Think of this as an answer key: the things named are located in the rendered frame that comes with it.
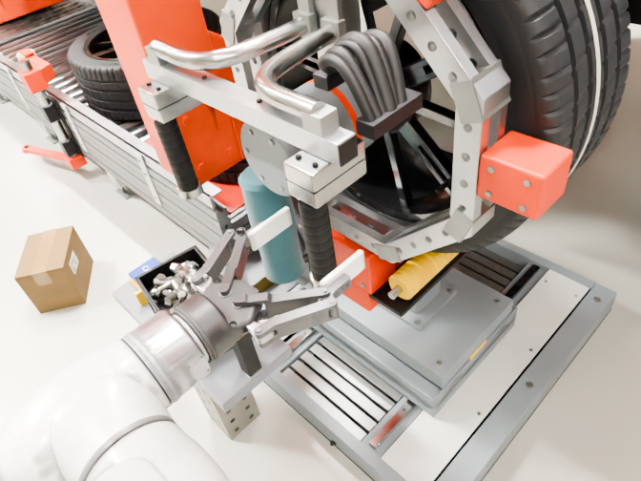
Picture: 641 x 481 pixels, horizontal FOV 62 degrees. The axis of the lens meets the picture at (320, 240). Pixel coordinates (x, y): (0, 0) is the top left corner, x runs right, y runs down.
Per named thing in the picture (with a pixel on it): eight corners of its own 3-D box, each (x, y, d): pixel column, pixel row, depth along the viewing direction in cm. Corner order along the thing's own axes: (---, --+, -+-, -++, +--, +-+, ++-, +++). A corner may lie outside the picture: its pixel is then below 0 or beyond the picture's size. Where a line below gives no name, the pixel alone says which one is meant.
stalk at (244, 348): (263, 368, 101) (238, 297, 87) (251, 380, 99) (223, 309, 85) (253, 359, 103) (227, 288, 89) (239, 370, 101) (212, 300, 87)
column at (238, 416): (260, 413, 144) (221, 316, 116) (231, 440, 139) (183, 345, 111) (237, 392, 150) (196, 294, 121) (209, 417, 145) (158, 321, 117)
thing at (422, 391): (513, 327, 144) (518, 303, 138) (433, 420, 128) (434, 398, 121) (374, 248, 173) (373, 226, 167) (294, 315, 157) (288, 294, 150)
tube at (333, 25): (429, 70, 67) (430, -19, 60) (322, 139, 59) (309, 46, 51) (331, 41, 78) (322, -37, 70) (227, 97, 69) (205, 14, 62)
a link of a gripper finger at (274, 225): (255, 251, 71) (251, 249, 71) (293, 223, 74) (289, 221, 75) (250, 235, 69) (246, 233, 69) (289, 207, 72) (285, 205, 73)
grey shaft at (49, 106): (89, 166, 239) (34, 60, 206) (77, 172, 237) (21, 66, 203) (80, 159, 245) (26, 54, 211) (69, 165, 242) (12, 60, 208)
